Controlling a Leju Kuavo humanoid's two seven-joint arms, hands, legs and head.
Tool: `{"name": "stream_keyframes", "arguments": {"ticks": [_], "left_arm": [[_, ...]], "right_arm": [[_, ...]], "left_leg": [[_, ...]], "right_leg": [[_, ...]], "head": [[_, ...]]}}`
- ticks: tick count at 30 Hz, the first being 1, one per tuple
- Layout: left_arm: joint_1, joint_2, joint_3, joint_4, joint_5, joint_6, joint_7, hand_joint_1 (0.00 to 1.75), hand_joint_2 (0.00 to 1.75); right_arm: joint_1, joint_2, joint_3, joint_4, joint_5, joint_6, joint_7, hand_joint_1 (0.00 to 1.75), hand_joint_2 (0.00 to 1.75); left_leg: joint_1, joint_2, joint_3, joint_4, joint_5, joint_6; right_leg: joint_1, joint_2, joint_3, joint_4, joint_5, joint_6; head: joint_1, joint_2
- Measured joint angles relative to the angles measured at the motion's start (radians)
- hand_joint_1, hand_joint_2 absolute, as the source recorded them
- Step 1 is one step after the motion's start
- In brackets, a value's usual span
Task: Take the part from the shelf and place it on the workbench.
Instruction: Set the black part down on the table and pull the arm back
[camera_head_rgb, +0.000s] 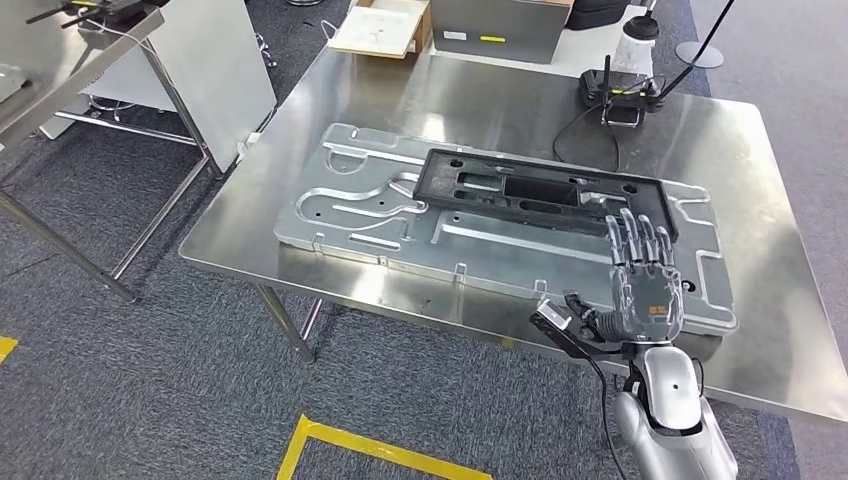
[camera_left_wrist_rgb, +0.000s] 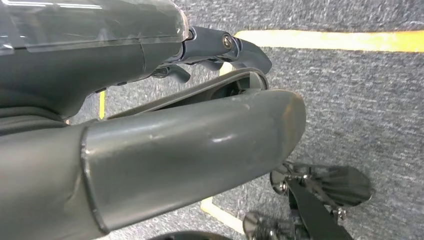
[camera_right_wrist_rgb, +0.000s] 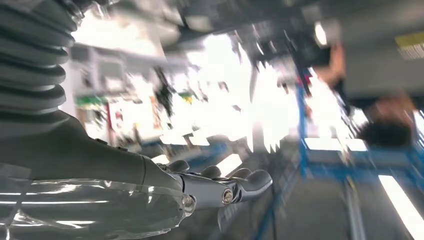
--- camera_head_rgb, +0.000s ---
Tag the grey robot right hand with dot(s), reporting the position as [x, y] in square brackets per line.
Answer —
[646, 301]

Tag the black plastic plate frame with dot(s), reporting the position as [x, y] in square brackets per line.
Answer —
[437, 182]

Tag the steel workbench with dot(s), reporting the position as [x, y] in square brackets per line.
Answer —
[464, 99]

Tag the large stamped metal panel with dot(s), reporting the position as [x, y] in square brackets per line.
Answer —
[397, 238]

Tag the black bag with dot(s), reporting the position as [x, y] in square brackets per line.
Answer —
[596, 13]

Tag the yellow floor tape square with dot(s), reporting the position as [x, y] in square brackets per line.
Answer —
[371, 444]
[6, 348]

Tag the grey box yellow label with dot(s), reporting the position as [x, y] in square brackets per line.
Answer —
[503, 26]

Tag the cardboard box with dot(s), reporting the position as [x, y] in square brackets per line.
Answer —
[378, 30]

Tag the white power plug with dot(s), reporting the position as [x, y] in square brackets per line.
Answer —
[250, 140]

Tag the white panel board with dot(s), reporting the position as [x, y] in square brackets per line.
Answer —
[218, 79]

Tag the steel side table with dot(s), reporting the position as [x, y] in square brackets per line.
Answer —
[40, 73]

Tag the grey stamped metal panel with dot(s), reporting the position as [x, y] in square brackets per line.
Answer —
[10, 83]

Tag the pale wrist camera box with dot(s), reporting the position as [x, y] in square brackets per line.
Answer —
[553, 314]

